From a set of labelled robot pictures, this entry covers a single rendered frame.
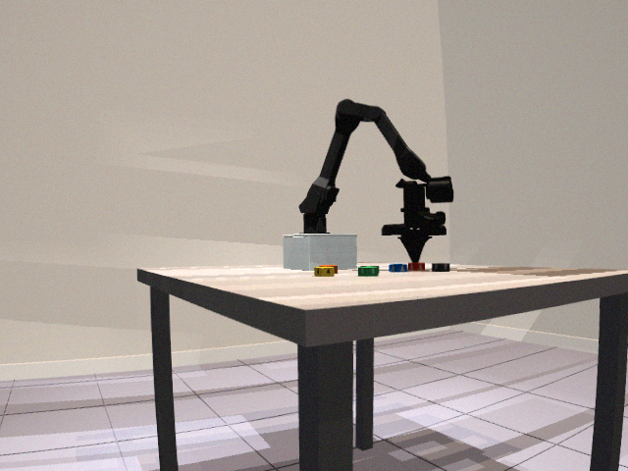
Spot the green block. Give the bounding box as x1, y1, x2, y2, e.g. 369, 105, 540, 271
358, 267, 379, 277

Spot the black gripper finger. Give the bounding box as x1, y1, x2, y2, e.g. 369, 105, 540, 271
397, 236, 420, 263
416, 236, 432, 263

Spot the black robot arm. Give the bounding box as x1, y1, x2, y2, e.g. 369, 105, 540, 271
298, 99, 453, 234

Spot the yellow block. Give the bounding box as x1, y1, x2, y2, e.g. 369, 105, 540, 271
314, 267, 335, 277

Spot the blue digit block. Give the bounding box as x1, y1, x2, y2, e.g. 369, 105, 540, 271
389, 264, 407, 273

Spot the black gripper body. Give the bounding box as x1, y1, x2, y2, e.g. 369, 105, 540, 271
382, 202, 446, 236

